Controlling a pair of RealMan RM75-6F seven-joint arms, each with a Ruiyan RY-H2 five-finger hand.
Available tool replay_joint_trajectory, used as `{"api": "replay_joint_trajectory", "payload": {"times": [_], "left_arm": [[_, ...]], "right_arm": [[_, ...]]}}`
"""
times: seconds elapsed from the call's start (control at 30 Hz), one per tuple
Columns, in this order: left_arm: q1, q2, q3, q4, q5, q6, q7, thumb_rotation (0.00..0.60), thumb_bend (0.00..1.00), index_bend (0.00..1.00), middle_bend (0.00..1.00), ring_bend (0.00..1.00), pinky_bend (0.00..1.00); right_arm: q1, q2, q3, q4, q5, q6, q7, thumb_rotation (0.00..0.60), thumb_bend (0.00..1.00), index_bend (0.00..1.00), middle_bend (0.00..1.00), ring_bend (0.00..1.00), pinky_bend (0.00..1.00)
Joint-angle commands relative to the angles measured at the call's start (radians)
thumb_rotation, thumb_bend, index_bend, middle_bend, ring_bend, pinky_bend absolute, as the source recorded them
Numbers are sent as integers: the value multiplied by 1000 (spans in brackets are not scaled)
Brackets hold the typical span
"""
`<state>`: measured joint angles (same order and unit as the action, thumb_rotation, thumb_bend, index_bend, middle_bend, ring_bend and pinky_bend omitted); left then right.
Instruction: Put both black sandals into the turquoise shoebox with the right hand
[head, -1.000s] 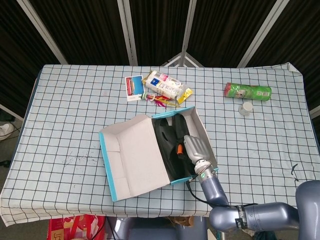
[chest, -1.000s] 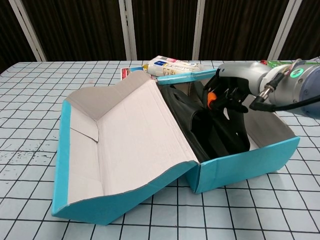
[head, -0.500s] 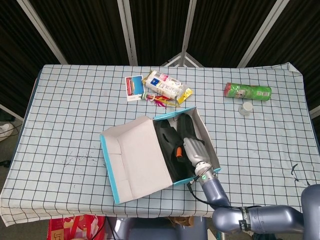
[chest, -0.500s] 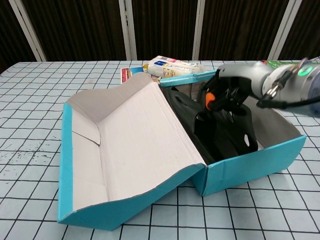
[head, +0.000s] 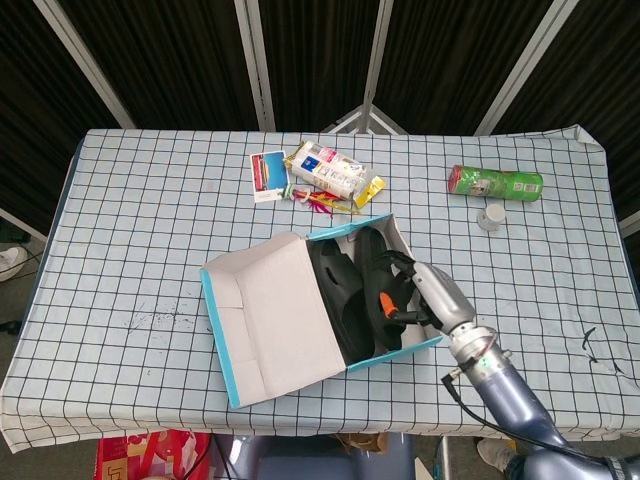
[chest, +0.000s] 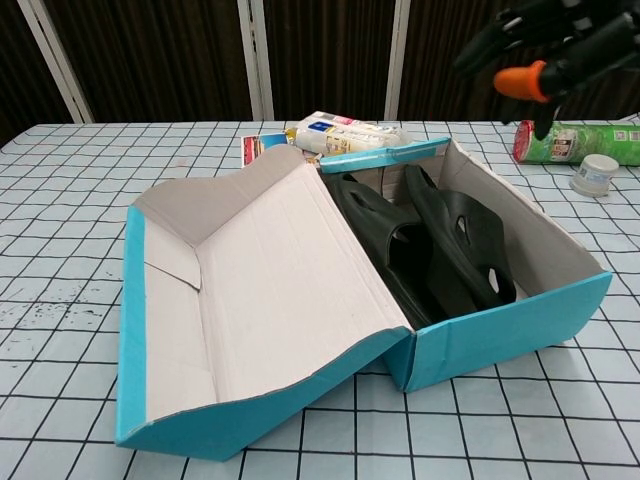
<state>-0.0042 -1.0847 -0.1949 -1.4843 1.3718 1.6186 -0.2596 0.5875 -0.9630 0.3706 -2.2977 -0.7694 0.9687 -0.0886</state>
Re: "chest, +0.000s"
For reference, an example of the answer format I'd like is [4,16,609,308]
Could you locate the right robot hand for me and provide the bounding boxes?
[452,0,640,141]

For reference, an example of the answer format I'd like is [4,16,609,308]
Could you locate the black rubber slipper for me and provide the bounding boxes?
[327,172,447,326]
[404,164,519,314]

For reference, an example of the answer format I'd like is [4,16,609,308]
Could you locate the light blue shoe box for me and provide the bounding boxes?
[113,135,614,461]

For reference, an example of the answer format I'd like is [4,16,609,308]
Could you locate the green chips can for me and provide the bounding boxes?
[513,118,640,165]

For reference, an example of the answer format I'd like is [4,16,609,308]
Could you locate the small white jar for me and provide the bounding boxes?
[568,153,619,197]

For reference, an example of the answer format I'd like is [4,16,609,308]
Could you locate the white gold snack package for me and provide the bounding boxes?
[284,110,411,154]

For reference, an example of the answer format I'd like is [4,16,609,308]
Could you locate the red blue photo card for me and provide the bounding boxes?
[240,132,291,166]

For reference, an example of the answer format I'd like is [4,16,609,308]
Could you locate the dark folding screen white frame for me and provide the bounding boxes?
[0,0,640,124]

